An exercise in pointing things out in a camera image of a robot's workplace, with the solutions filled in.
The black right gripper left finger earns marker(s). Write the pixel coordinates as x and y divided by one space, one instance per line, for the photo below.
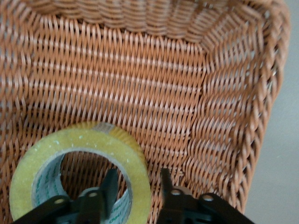
93 205

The clear yellowish tape roll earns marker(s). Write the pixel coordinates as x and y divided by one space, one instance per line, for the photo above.
81 142

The brown wicker basket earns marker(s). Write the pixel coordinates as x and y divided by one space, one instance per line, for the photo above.
140 81

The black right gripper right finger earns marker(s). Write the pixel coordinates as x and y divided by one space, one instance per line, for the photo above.
177 207

